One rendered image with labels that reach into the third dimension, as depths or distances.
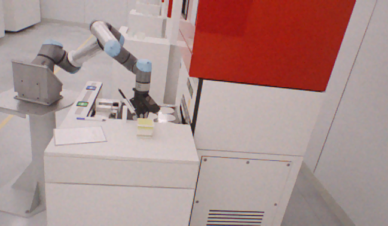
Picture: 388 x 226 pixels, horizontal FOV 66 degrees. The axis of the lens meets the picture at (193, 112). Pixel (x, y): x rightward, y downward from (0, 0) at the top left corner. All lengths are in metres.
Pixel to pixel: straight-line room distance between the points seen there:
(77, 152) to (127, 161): 0.20
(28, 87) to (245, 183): 1.44
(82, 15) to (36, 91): 7.81
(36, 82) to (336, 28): 1.71
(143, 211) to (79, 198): 0.28
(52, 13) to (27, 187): 7.79
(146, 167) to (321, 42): 1.04
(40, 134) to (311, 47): 1.73
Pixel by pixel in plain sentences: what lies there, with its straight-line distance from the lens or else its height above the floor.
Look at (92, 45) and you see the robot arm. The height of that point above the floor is 1.20.
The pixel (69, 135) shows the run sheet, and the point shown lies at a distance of 1.41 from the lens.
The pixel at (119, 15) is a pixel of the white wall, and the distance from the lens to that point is 9.64.
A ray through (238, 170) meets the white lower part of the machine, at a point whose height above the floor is 0.70.
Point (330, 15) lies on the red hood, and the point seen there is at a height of 1.61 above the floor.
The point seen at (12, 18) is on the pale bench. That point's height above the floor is 0.36.
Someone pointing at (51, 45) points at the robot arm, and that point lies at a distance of 2.15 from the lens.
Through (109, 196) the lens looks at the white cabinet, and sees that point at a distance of 1.39.
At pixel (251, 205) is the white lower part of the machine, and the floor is 0.45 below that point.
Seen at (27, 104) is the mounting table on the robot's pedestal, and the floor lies 0.82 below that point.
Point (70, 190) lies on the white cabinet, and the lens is 1.40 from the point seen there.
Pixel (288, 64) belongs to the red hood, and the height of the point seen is 1.34.
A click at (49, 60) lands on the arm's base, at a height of 1.07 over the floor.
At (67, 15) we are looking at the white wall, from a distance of 9.91.
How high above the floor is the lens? 1.65
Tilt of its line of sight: 23 degrees down
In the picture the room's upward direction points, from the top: 9 degrees clockwise
